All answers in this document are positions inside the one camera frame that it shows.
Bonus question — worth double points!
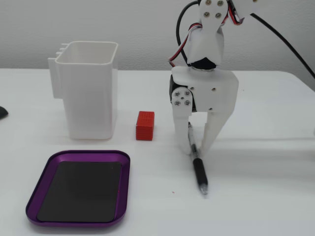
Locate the red white black servo wires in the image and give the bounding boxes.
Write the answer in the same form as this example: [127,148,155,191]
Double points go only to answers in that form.
[220,0,247,27]
[168,23,205,68]

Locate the thick black cable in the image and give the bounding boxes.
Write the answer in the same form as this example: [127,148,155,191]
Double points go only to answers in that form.
[250,13,315,80]

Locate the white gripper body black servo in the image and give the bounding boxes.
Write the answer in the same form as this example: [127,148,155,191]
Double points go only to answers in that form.
[169,65,239,114]

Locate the black rectangular tray mat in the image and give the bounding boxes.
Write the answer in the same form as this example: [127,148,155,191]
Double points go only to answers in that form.
[36,160,123,222]

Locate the black clear retractable gel pen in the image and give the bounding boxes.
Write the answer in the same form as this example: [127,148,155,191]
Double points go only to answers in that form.
[188,121,210,197]

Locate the purple metal tray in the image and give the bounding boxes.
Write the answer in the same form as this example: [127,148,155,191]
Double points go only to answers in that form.
[25,149,131,227]

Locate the white plastic pen holder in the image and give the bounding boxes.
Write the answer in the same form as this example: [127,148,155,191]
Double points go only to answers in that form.
[47,40,119,141]

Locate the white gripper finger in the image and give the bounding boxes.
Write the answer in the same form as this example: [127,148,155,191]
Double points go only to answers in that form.
[200,111,233,152]
[172,86,193,155]

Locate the small red perforated block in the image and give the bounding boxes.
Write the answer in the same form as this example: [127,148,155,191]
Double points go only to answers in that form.
[135,111,156,142]

